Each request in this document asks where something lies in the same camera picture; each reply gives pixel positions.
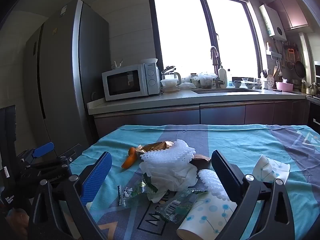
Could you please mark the white kitchen countertop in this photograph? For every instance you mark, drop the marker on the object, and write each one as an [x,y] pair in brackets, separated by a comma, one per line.
[150,100]

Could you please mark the person's left hand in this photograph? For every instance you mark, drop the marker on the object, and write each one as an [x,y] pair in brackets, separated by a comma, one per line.
[16,221]

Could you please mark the green barcode plastic wrapper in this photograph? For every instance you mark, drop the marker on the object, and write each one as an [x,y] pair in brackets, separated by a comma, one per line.
[175,205]

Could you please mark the sink faucet with cloth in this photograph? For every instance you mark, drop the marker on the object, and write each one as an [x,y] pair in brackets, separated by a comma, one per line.
[215,62]

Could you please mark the white water heater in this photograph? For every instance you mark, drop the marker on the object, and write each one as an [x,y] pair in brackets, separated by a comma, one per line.
[272,22]

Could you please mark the white microwave oven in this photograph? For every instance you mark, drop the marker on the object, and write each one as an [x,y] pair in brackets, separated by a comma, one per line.
[125,82]

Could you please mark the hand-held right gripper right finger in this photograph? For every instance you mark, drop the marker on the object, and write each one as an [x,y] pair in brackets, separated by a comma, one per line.
[225,173]

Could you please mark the glass jar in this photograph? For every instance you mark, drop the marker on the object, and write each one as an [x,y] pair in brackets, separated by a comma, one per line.
[193,78]

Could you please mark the bagged container of dark food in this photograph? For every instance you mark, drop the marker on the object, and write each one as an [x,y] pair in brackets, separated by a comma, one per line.
[207,81]

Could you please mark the grey round wall plug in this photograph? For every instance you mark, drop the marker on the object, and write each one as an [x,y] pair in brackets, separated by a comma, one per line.
[93,96]

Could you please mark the dark brown base cabinets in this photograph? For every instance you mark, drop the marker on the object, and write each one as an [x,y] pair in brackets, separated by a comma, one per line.
[225,113]

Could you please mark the clear green-edged plastic wrapper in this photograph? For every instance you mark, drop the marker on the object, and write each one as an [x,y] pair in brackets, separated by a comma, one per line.
[132,195]

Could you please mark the pink wall cabinet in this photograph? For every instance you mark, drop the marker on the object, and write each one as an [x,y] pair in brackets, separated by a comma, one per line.
[292,10]

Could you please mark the crushed blue dotted paper cup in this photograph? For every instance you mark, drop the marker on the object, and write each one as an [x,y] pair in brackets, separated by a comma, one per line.
[267,170]

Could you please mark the blue patterned bowl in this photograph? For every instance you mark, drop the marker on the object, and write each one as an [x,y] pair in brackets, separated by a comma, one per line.
[252,86]

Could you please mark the kitchen window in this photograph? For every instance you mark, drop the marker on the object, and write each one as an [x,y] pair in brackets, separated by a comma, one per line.
[180,30]

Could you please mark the grey refrigerator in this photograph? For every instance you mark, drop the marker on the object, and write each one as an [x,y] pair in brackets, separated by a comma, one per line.
[62,67]

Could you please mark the hanging frying pan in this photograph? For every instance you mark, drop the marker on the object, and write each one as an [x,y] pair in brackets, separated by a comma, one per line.
[299,69]

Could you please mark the dark brown wrapper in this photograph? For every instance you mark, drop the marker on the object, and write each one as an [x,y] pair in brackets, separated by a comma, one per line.
[201,158]

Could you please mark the large white foam fruit net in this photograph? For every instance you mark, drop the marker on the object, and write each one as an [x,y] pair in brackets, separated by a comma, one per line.
[170,152]

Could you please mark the glass kettle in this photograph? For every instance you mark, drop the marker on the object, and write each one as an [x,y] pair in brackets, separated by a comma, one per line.
[172,76]

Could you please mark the white bowl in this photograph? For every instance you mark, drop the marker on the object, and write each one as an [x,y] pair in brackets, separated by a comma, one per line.
[149,61]

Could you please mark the pink plastic basin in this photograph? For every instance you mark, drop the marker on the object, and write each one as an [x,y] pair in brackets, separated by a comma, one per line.
[284,87]

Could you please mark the oil bottle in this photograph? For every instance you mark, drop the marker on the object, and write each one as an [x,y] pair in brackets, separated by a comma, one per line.
[304,87]

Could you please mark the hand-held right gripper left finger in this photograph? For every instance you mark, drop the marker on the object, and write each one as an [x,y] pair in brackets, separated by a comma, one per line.
[97,177]

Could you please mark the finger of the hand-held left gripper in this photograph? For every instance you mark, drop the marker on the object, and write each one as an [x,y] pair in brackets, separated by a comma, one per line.
[71,152]
[43,148]

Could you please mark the white tissue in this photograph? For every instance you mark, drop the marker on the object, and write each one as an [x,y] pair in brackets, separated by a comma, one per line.
[172,177]

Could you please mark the white detergent bottle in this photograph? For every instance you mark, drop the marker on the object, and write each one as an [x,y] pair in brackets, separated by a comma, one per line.
[222,77]

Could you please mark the kitchen sink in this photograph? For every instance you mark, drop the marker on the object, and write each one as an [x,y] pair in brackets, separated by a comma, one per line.
[220,91]

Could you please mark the stacked plastic food containers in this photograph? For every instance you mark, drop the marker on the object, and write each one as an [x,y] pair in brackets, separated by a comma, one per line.
[170,86]

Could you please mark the white dotted utensil holder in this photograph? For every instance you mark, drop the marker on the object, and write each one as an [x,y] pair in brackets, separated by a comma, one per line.
[268,83]

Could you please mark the small white foam fruit net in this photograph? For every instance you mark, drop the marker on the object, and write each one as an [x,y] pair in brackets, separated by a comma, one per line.
[210,182]

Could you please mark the teal and grey printed tablecloth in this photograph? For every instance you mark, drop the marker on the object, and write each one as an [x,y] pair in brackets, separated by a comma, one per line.
[237,140]

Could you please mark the orange carrot piece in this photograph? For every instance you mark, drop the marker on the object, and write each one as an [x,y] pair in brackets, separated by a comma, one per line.
[130,161]

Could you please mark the brown snack wrapper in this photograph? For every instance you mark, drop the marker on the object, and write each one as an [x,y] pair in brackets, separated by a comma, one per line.
[155,146]

